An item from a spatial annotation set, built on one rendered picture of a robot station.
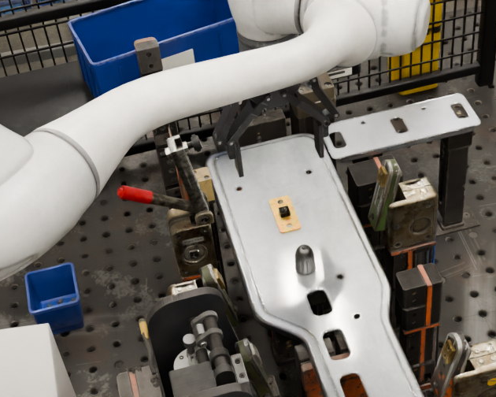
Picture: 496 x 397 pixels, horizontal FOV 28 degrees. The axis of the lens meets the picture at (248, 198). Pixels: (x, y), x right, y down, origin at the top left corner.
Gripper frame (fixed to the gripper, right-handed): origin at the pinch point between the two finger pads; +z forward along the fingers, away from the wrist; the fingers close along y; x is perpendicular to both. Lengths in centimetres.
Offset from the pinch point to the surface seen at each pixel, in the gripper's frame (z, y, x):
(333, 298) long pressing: 13.6, 2.4, -20.3
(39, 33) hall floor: 114, -45, 226
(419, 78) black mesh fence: 37, 47, 55
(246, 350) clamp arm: 3.3, -14.3, -33.4
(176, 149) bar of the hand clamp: -7.8, -16.3, -1.3
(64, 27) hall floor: 114, -36, 226
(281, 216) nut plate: 12.9, -0.7, -0.7
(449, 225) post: 42, 37, 13
